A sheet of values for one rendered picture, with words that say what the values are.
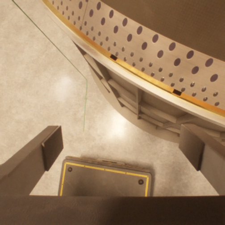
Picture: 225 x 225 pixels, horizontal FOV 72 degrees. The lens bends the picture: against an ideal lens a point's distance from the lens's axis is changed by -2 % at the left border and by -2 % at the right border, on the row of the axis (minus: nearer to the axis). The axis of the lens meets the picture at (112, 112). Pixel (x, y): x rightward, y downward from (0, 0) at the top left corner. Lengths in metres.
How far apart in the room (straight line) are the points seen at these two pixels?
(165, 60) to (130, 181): 1.02
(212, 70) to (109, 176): 1.06
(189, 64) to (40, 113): 1.66
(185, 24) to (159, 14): 0.05
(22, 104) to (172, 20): 1.83
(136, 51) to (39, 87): 1.64
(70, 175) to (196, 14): 1.25
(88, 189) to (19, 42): 1.85
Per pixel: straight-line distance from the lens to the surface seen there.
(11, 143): 2.05
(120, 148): 1.54
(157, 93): 0.37
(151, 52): 0.36
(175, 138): 1.53
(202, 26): 0.32
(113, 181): 1.26
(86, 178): 1.31
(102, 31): 0.41
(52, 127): 0.16
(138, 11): 0.35
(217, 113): 0.39
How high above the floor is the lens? 1.52
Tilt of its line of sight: 78 degrees down
